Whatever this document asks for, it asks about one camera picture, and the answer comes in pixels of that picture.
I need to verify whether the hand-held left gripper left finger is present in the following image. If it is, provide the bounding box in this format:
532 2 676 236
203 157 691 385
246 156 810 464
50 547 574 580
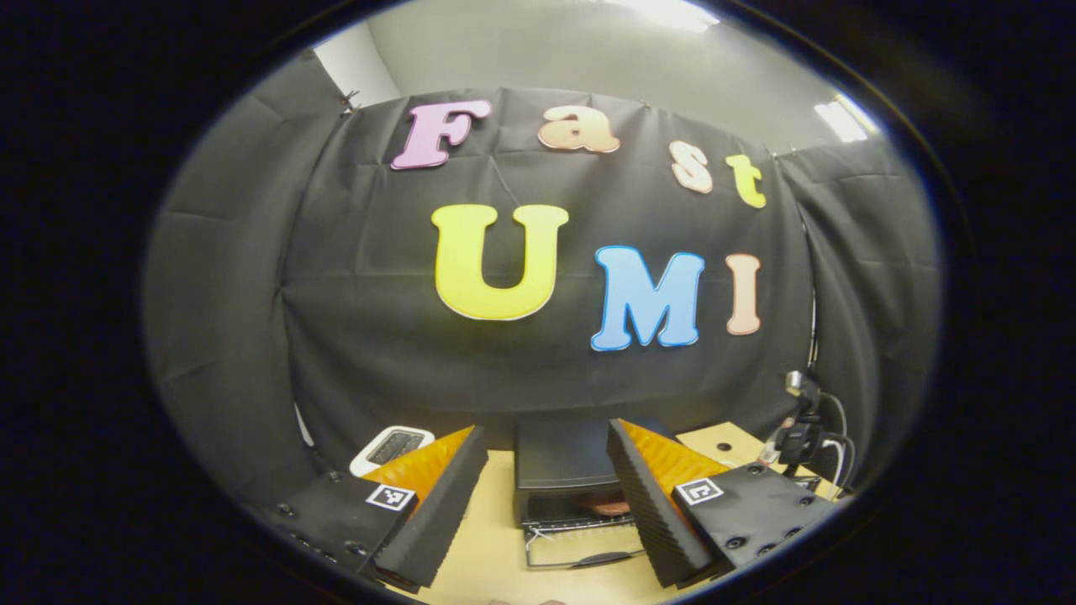
265 424 490 591

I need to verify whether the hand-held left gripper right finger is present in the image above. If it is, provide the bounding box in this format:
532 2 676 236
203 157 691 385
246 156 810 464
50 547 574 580
605 418 838 590

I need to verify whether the black electric oven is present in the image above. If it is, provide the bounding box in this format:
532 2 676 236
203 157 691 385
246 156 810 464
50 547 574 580
513 415 678 572

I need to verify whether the white toaster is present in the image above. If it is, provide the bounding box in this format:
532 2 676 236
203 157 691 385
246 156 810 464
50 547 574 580
349 425 436 479

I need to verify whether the small ceiling light panel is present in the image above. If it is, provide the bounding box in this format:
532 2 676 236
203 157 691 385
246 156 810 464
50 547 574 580
813 92 877 145

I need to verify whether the large ceiling light panel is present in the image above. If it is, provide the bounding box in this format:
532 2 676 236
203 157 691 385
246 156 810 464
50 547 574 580
605 0 722 34

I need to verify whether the black clamp stand with cables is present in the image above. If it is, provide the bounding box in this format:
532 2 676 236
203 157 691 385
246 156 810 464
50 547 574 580
759 370 857 502

